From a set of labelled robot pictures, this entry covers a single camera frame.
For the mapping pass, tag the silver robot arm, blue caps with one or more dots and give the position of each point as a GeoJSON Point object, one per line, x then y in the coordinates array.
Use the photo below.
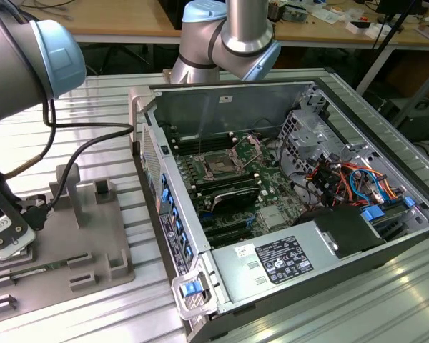
{"type": "Point", "coordinates": [18, 64]}

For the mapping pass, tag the blue slot retainer clip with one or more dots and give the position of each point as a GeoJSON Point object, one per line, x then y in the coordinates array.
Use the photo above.
{"type": "Point", "coordinates": [186, 239]}
{"type": "Point", "coordinates": [189, 252]}
{"type": "Point", "coordinates": [180, 227]}
{"type": "Point", "coordinates": [169, 199]}
{"type": "Point", "coordinates": [164, 179]}
{"type": "Point", "coordinates": [175, 214]}

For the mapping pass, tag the black RAM slot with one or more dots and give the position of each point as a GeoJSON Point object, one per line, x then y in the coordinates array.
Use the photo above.
{"type": "Point", "coordinates": [203, 132]}
{"type": "Point", "coordinates": [205, 142]}
{"type": "Point", "coordinates": [207, 191]}
{"type": "Point", "coordinates": [206, 147]}
{"type": "Point", "coordinates": [226, 184]}
{"type": "Point", "coordinates": [250, 174]}
{"type": "Point", "coordinates": [223, 179]}
{"type": "Point", "coordinates": [204, 137]}

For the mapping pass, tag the CPU socket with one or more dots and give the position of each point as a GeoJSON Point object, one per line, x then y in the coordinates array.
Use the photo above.
{"type": "Point", "coordinates": [220, 166]}

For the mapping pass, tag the black expansion slot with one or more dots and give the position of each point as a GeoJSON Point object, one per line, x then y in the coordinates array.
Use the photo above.
{"type": "Point", "coordinates": [227, 227]}
{"type": "Point", "coordinates": [230, 237]}

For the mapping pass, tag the green RAM stick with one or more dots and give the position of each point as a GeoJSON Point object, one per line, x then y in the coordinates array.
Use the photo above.
{"type": "Point", "coordinates": [39, 268]}

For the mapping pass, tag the metal locking lever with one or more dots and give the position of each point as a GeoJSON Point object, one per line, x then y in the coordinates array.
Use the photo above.
{"type": "Point", "coordinates": [199, 143]}

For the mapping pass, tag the blue case latch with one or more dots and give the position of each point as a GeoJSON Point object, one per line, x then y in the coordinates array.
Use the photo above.
{"type": "Point", "coordinates": [189, 288]}

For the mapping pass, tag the light wooden desk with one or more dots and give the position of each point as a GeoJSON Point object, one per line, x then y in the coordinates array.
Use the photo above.
{"type": "Point", "coordinates": [325, 32]}
{"type": "Point", "coordinates": [128, 18]}

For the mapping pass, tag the black expansion card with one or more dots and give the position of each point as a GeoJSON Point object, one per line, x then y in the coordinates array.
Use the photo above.
{"type": "Point", "coordinates": [236, 202]}

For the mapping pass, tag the grey power supply box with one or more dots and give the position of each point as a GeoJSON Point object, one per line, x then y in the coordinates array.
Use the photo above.
{"type": "Point", "coordinates": [236, 278]}

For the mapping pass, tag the green motherboard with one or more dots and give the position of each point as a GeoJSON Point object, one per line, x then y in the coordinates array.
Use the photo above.
{"type": "Point", "coordinates": [271, 189]}

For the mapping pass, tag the silver chipset heatsink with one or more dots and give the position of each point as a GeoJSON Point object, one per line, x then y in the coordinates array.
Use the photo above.
{"type": "Point", "coordinates": [271, 218]}

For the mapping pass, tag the open black PC case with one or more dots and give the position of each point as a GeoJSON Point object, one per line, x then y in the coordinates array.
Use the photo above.
{"type": "Point", "coordinates": [257, 98]}

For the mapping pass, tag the perforated metal drive cage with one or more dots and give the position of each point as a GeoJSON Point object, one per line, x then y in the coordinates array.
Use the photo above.
{"type": "Point", "coordinates": [307, 135]}

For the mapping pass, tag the metal electronic parts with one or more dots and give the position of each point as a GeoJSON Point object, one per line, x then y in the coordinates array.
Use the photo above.
{"type": "Point", "coordinates": [293, 14]}

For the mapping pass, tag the blue disk carrier tab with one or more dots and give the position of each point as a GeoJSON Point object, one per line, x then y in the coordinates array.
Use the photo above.
{"type": "Point", "coordinates": [373, 213]}

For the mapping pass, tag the small blue tab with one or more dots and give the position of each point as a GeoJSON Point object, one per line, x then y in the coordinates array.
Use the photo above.
{"type": "Point", "coordinates": [408, 202]}

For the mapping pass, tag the small white box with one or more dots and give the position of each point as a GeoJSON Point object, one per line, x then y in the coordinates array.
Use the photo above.
{"type": "Point", "coordinates": [373, 30]}

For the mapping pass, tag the black computer box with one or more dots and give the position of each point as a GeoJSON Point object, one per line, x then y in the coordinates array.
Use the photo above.
{"type": "Point", "coordinates": [422, 118]}

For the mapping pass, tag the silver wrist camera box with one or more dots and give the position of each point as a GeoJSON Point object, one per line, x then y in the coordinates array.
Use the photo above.
{"type": "Point", "coordinates": [0, 226]}

